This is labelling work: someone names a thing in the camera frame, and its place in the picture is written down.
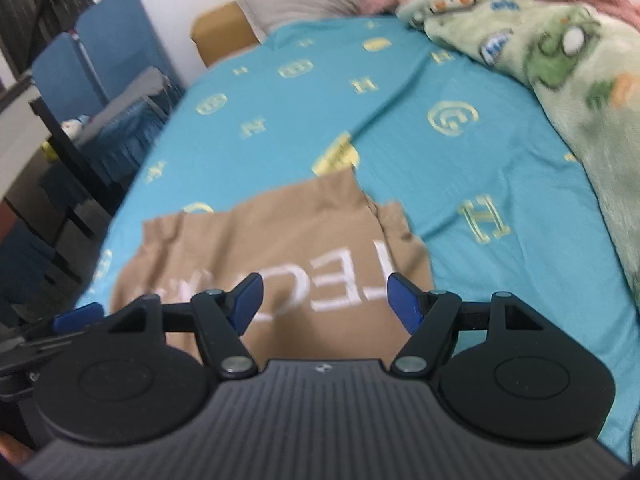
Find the white desk with black legs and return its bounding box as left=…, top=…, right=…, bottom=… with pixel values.
left=0, top=72, right=126, bottom=241

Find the dark grilled window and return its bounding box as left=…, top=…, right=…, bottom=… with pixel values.
left=0, top=0, right=96, bottom=78

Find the teal printed bed sheet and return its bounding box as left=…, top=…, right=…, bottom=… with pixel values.
left=75, top=12, right=640, bottom=466

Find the green cartoon printed blanket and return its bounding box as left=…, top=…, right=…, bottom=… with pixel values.
left=396, top=0, right=640, bottom=306

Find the tan printed t-shirt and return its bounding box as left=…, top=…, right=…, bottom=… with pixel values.
left=109, top=167, right=433, bottom=361

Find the white blue plush toy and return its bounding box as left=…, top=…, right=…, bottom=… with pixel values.
left=61, top=115, right=92, bottom=138

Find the blue covered chair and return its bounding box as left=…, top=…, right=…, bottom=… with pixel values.
left=75, top=0, right=187, bottom=186
left=31, top=32, right=108, bottom=111

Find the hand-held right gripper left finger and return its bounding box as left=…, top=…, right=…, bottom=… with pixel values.
left=107, top=272, right=265, bottom=380

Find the tan bed headboard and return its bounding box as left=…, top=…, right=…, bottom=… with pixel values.
left=190, top=2, right=261, bottom=68

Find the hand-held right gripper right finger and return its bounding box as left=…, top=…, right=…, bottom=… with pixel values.
left=387, top=272, right=546, bottom=380

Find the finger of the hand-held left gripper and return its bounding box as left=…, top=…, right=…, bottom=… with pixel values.
left=0, top=302, right=104, bottom=362

